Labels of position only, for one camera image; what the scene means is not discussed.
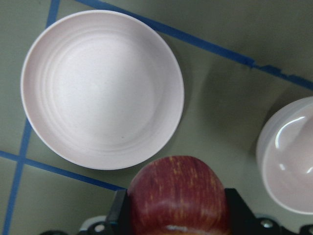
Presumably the red apple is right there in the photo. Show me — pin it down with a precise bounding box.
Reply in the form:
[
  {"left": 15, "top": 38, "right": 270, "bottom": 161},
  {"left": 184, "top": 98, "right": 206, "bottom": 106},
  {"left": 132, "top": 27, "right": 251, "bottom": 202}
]
[{"left": 127, "top": 156, "right": 231, "bottom": 235}]

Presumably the pink plate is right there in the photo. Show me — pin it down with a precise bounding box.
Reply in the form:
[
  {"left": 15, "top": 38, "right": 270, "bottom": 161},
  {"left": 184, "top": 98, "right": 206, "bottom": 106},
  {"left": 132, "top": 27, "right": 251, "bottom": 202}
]
[{"left": 21, "top": 10, "right": 184, "bottom": 170}]

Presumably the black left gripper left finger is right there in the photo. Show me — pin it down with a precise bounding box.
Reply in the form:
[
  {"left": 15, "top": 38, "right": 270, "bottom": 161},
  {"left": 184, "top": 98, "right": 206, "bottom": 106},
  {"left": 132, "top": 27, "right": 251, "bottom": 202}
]
[{"left": 106, "top": 189, "right": 131, "bottom": 235}]

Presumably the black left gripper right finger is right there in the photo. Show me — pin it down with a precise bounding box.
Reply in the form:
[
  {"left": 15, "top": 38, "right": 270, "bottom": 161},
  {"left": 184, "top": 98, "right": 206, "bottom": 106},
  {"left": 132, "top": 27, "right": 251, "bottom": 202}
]
[{"left": 224, "top": 188, "right": 256, "bottom": 235}]

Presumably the pink bowl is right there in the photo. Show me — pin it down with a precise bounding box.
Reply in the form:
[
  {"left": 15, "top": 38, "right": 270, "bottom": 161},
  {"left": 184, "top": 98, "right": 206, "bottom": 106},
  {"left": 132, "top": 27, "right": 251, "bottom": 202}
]
[{"left": 256, "top": 97, "right": 313, "bottom": 215}]

